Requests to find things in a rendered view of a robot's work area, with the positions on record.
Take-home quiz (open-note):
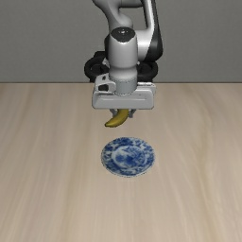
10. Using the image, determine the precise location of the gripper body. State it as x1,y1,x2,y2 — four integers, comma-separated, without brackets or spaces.
92,74,157,111

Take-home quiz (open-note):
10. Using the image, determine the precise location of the yellow banana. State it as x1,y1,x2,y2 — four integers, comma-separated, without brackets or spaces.
104,109,130,129

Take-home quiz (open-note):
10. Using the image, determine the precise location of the blue and white plate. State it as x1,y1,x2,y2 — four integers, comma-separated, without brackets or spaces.
100,136,156,178

